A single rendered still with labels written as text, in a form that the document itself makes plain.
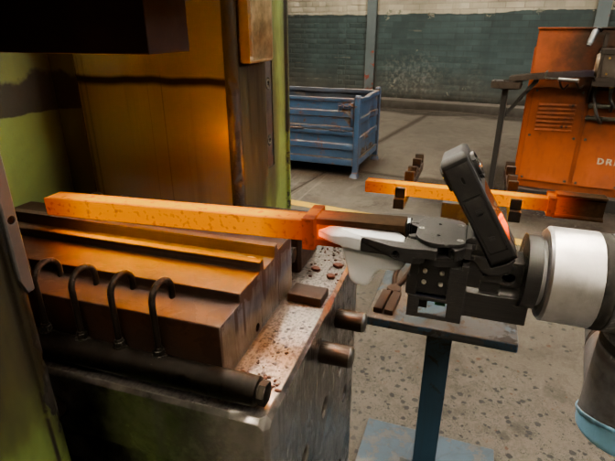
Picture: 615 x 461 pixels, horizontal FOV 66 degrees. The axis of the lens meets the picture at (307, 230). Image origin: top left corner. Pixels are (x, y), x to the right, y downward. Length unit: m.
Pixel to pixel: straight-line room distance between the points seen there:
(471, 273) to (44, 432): 0.43
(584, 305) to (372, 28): 8.14
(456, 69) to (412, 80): 0.70
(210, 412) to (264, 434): 0.05
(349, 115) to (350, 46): 4.49
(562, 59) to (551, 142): 0.57
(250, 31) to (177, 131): 0.20
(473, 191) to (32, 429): 0.45
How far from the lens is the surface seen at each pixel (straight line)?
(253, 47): 0.77
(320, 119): 4.36
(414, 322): 1.02
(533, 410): 1.96
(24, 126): 0.91
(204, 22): 0.78
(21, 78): 0.91
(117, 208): 0.61
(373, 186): 0.97
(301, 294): 0.60
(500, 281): 0.49
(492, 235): 0.47
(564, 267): 0.46
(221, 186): 0.81
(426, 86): 8.29
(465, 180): 0.45
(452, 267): 0.47
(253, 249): 0.57
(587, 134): 4.01
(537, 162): 4.06
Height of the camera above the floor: 1.23
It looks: 23 degrees down
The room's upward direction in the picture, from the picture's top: straight up
